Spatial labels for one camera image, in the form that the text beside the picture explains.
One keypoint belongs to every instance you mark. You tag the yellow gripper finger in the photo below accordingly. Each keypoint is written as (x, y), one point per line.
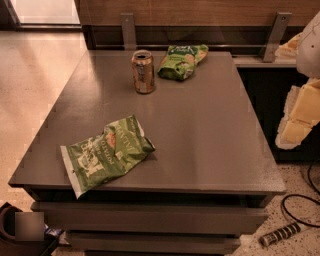
(301, 114)
(289, 49)

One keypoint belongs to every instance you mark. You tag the green jalapeno chip bag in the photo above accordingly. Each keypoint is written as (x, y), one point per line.
(99, 159)

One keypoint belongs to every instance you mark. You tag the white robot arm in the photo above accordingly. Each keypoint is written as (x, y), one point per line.
(308, 51)

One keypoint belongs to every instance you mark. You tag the green chip bag, far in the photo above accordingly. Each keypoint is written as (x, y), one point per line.
(180, 62)

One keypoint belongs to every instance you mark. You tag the grey table with drawers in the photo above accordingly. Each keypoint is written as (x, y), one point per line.
(207, 182)

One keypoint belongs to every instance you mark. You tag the black white power strip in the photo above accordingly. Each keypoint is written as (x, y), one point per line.
(282, 233)

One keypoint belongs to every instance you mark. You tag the gold soda can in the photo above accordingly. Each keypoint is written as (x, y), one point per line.
(143, 71)

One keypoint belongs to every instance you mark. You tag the dark bin on floor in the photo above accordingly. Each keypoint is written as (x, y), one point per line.
(25, 233)

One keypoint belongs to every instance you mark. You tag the right metal bracket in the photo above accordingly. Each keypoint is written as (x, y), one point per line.
(277, 32)

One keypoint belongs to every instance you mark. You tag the metal bracket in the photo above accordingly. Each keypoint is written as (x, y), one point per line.
(277, 32)
(128, 31)

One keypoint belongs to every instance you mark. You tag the wooden wall counter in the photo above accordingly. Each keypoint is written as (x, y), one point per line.
(241, 27)

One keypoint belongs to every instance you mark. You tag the left metal bracket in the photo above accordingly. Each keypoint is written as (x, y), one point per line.
(128, 31)

